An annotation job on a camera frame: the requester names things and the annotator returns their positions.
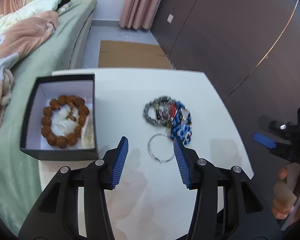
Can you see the blue flower knot ornament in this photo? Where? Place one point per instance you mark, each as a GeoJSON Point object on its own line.
{"type": "Point", "coordinates": [181, 123]}

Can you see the light green quilt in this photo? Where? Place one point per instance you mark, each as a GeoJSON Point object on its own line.
{"type": "Point", "coordinates": [29, 10]}

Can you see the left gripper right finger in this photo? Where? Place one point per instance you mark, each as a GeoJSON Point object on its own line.
{"type": "Point", "coordinates": [228, 205]}

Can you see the pink curtain by wall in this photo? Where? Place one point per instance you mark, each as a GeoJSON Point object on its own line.
{"type": "Point", "coordinates": [138, 14]}

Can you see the dark brown wardrobe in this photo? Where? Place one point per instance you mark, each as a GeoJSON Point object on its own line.
{"type": "Point", "coordinates": [249, 50]}

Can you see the white wall switch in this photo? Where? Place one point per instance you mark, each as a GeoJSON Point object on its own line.
{"type": "Point", "coordinates": [170, 18]}

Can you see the black jewelry box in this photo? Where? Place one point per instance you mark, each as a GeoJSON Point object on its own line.
{"type": "Point", "coordinates": [59, 119]}

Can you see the thin silver bangle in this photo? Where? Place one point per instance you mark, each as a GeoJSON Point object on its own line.
{"type": "Point", "coordinates": [160, 148]}

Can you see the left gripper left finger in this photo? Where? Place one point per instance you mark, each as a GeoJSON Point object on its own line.
{"type": "Point", "coordinates": [54, 215]}

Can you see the peach plush blanket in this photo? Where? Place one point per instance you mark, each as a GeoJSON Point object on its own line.
{"type": "Point", "coordinates": [18, 42]}

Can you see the green bed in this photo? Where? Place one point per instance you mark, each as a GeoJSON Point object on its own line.
{"type": "Point", "coordinates": [19, 173]}

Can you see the flattened cardboard sheet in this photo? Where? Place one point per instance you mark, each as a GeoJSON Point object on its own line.
{"type": "Point", "coordinates": [132, 55]}

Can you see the white side table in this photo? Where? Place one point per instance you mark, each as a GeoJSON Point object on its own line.
{"type": "Point", "coordinates": [151, 201]}

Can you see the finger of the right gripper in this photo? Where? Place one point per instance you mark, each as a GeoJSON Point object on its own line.
{"type": "Point", "coordinates": [264, 141]}
{"type": "Point", "coordinates": [269, 124]}

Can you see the right hand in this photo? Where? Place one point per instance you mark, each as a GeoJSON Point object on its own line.
{"type": "Point", "coordinates": [286, 203]}

